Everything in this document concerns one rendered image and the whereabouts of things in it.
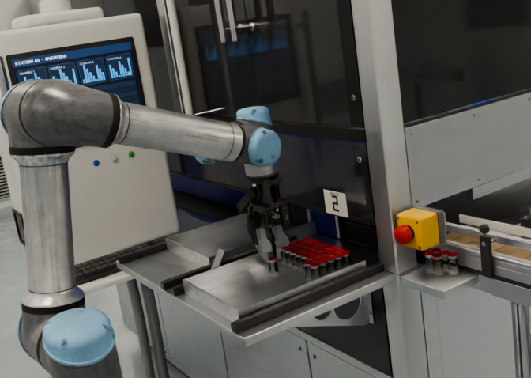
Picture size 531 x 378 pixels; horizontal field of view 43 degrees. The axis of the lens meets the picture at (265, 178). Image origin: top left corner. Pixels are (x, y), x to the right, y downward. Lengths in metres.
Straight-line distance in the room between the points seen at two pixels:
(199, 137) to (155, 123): 0.09
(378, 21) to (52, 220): 0.76
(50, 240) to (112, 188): 0.97
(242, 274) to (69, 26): 0.97
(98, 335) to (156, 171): 1.16
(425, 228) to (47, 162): 0.76
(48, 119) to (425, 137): 0.82
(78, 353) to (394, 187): 0.74
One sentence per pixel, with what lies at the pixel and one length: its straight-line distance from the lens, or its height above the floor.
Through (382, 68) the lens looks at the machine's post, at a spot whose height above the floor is 1.34.
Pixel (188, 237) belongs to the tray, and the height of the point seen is 0.90.
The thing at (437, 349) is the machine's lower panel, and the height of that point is 0.66.
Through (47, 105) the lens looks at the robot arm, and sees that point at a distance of 1.18.
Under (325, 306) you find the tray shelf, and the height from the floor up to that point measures 0.87.
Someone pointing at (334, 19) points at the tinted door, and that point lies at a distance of 1.55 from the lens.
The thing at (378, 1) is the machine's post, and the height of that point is 1.48.
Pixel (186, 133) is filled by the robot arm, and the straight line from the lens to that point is 1.25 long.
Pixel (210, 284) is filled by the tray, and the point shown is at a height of 0.88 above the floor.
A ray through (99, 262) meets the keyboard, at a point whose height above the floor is 0.83.
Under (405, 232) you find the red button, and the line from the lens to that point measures 1.46.
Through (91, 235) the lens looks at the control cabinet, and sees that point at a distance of 2.26.
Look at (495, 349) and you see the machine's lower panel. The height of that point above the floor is 0.57.
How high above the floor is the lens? 1.48
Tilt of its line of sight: 13 degrees down
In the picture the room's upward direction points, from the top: 8 degrees counter-clockwise
